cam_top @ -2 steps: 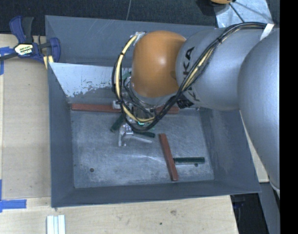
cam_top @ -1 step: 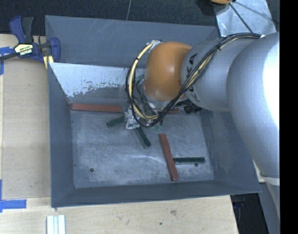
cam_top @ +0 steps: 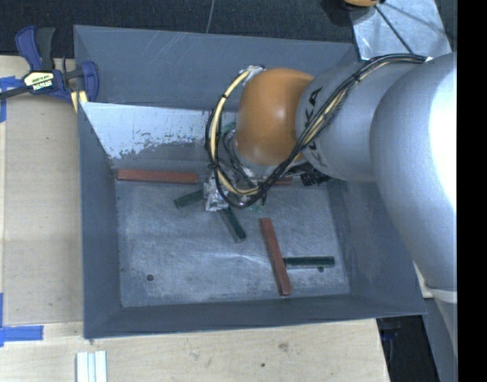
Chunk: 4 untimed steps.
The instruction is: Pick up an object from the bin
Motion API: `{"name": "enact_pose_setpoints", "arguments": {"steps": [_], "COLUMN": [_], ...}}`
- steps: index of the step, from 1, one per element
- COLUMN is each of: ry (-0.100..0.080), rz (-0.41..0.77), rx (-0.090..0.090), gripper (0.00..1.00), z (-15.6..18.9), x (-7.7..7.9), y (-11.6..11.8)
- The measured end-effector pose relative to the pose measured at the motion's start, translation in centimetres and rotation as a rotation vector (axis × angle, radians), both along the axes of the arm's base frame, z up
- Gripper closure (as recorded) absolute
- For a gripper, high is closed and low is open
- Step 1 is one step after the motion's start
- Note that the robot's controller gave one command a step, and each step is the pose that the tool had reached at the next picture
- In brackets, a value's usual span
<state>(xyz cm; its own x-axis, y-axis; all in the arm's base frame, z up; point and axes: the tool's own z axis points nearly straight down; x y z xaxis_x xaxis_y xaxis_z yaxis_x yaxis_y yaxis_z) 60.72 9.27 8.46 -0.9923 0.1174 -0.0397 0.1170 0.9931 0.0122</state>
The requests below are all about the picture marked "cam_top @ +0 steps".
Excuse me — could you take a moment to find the dark green flat block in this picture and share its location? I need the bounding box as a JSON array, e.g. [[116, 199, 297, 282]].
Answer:
[[282, 255, 337, 271], [173, 188, 207, 210], [220, 206, 247, 244]]

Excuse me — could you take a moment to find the grey metal bin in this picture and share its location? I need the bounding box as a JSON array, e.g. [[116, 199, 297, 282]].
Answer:
[[72, 24, 428, 340]]

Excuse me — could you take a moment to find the pale wood board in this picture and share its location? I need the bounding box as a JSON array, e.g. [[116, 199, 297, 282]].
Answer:
[[3, 96, 85, 326]]

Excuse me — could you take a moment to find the black cylinder on white bracket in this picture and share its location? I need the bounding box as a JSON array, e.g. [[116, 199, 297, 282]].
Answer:
[[294, 165, 330, 187]]

